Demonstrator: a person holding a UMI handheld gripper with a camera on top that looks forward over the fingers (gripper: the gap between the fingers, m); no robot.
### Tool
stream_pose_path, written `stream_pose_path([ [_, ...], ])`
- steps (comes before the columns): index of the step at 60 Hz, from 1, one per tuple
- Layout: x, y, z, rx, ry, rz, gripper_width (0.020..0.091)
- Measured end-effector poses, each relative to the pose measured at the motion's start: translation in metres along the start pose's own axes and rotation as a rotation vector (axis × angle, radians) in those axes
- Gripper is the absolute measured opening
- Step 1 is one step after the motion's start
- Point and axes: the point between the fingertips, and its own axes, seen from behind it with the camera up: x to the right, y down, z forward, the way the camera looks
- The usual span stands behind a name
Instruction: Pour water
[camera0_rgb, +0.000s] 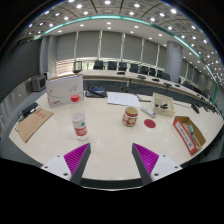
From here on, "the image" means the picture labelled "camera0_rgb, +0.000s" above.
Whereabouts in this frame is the brown paper envelope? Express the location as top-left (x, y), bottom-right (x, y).
top-left (15, 108), bottom-right (55, 143)

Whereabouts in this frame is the black office chairs group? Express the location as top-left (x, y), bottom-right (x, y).
top-left (72, 59), bottom-right (172, 82)

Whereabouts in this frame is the grey round column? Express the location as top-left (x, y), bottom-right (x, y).
top-left (165, 40), bottom-right (184, 84)

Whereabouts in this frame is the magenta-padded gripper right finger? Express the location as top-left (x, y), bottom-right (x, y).
top-left (131, 142), bottom-right (184, 186)

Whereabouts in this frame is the beige compartment organizer tray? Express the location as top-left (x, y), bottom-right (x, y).
top-left (152, 92), bottom-right (176, 118)

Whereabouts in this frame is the black conference microphone console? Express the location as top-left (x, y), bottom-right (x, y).
top-left (85, 84), bottom-right (108, 99)

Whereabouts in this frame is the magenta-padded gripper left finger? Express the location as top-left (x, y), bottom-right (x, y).
top-left (40, 142), bottom-right (92, 186)

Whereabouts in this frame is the flat round red coaster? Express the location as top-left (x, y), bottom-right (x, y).
top-left (143, 118), bottom-right (157, 129)

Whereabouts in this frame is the grey boxy monitor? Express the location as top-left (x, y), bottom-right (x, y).
top-left (30, 75), bottom-right (47, 93)

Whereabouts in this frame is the ceiling lights group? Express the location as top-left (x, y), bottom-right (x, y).
top-left (26, 0), bottom-right (224, 84)

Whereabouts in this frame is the black desk microphone base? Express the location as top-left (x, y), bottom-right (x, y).
top-left (190, 103), bottom-right (201, 115)

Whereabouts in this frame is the clear red-capped water bottle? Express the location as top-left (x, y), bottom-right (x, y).
top-left (69, 94), bottom-right (90, 141)

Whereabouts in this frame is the black desk microphones group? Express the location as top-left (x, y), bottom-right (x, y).
top-left (116, 70), bottom-right (183, 88)

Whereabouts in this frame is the black marker pen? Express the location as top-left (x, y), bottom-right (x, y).
top-left (154, 103), bottom-right (169, 110)

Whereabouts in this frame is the long curved conference desk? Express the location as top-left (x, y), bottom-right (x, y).
top-left (49, 69), bottom-right (214, 108)

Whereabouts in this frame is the black flat device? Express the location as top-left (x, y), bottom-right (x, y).
top-left (18, 101), bottom-right (40, 119)

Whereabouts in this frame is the white printed paper sheet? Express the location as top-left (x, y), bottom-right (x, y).
top-left (106, 91), bottom-right (142, 108)

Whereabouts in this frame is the cardboard box with red label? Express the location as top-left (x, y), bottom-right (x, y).
top-left (172, 115), bottom-right (207, 156)

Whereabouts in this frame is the red cream patterned mug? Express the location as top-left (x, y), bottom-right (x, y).
top-left (121, 106), bottom-right (139, 128)

